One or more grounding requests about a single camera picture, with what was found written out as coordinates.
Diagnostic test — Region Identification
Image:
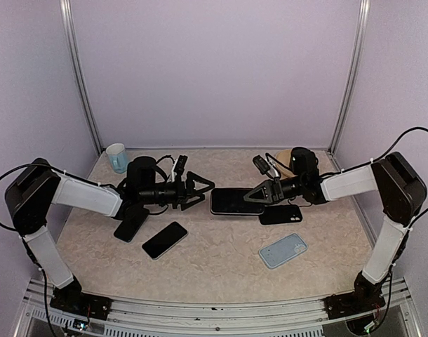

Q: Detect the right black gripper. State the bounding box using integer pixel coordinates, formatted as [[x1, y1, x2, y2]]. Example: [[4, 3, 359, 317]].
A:
[[243, 175, 305, 205]]

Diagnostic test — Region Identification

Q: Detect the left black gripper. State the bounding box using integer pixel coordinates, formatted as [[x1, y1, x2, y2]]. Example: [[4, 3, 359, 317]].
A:
[[140, 171, 215, 211]]

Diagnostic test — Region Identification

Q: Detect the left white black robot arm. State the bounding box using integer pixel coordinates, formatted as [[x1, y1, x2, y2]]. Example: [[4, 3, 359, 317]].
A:
[[5, 155, 215, 320]]

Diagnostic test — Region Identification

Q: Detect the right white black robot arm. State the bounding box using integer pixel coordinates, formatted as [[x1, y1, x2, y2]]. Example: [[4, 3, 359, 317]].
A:
[[244, 147, 427, 319]]

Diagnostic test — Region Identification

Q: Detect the light blue phone case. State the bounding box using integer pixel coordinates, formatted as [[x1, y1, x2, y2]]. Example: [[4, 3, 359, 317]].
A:
[[258, 233, 308, 270]]

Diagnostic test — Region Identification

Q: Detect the beige plate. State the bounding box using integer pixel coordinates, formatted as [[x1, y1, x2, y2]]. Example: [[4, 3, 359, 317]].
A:
[[275, 149, 295, 178]]

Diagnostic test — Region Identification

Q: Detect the blue edged smartphone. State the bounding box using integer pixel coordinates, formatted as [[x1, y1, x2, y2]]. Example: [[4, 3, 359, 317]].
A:
[[114, 206, 149, 243]]

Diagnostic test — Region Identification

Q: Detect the silver edged smartphone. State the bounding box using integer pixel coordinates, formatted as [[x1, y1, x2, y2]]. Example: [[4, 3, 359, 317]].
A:
[[142, 222, 188, 260]]

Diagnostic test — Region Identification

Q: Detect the light blue mug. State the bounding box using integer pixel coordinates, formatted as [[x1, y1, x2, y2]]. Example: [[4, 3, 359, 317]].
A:
[[105, 143, 129, 174]]

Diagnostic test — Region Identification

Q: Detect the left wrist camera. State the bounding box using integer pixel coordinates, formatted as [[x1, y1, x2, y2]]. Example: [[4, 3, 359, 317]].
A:
[[170, 155, 187, 182]]

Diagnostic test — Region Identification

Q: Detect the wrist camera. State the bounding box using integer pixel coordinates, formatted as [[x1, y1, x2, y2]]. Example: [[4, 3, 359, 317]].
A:
[[253, 155, 281, 180], [170, 155, 187, 182]]

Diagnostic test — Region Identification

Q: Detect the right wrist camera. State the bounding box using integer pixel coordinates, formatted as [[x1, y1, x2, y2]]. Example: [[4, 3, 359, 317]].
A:
[[253, 155, 281, 180]]

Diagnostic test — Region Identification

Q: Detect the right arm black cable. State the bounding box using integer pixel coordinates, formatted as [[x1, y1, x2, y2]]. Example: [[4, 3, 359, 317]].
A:
[[382, 126, 428, 225]]

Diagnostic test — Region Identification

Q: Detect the front aluminium rail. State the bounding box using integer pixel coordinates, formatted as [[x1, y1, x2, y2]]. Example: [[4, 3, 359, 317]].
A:
[[13, 279, 422, 337]]

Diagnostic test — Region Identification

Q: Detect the right aluminium frame post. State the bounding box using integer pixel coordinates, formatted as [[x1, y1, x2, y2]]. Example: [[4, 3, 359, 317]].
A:
[[328, 0, 370, 155]]

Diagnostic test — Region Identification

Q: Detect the aluminium frame post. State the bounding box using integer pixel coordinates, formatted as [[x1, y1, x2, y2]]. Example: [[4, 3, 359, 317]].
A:
[[60, 0, 104, 155], [328, 0, 370, 155]]

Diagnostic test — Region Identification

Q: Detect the left aluminium frame post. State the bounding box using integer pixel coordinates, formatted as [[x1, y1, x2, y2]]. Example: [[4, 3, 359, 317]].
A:
[[60, 0, 104, 155]]

